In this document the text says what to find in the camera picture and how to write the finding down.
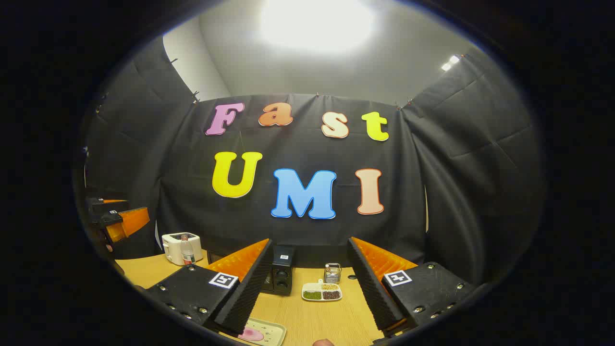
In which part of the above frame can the white divided dish with beans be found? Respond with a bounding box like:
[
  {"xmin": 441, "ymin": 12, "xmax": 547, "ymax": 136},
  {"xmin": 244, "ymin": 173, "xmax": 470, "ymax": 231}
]
[{"xmin": 301, "ymin": 280, "xmax": 343, "ymax": 302}]

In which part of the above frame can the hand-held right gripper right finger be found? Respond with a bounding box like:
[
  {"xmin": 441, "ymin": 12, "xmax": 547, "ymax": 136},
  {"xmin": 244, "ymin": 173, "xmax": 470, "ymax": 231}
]
[{"xmin": 347, "ymin": 236, "xmax": 479, "ymax": 337}]

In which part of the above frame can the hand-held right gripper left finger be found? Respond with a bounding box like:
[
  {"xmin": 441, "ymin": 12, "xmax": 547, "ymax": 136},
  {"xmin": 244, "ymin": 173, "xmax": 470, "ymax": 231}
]
[{"xmin": 144, "ymin": 238, "xmax": 274, "ymax": 337}]

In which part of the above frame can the large ceiling light panel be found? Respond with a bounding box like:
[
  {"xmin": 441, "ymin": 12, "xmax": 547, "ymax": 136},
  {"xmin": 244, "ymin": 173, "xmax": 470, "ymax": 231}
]
[{"xmin": 259, "ymin": 0, "xmax": 376, "ymax": 54}]

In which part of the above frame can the white toaster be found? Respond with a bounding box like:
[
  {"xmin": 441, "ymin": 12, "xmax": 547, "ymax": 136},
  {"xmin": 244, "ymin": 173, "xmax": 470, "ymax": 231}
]
[{"xmin": 161, "ymin": 232, "xmax": 202, "ymax": 266}]

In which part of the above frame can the black electric oven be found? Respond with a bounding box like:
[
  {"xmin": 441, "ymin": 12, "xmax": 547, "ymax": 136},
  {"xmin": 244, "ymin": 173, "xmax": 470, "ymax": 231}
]
[{"xmin": 208, "ymin": 244, "xmax": 296, "ymax": 296}]

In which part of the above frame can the black backdrop cloth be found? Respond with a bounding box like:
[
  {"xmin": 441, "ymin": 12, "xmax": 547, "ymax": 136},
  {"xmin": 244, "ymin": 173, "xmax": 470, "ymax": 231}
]
[{"xmin": 79, "ymin": 36, "xmax": 546, "ymax": 289}]

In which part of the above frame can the pale green food tray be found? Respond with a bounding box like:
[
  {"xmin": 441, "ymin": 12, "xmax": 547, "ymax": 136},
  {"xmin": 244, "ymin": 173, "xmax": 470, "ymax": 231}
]
[{"xmin": 239, "ymin": 317, "xmax": 287, "ymax": 346}]

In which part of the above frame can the clear plastic water bottle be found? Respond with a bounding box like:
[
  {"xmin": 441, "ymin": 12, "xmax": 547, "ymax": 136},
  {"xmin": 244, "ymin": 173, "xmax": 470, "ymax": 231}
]
[{"xmin": 180, "ymin": 235, "xmax": 196, "ymax": 266}]

